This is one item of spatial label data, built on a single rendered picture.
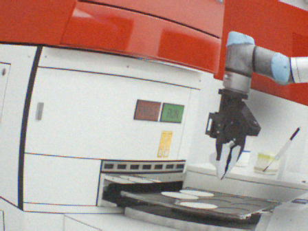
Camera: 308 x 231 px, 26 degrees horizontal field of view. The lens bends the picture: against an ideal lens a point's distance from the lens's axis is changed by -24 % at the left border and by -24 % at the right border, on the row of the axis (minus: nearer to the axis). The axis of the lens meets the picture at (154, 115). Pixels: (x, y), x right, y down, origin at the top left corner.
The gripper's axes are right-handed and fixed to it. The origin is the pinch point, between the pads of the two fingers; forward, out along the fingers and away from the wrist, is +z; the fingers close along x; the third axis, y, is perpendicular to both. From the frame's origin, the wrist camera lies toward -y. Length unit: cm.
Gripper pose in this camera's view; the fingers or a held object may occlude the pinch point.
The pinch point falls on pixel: (223, 175)
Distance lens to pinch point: 191.2
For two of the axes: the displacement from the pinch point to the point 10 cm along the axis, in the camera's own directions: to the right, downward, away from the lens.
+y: -5.3, -1.5, 8.3
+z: -2.0, 9.8, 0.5
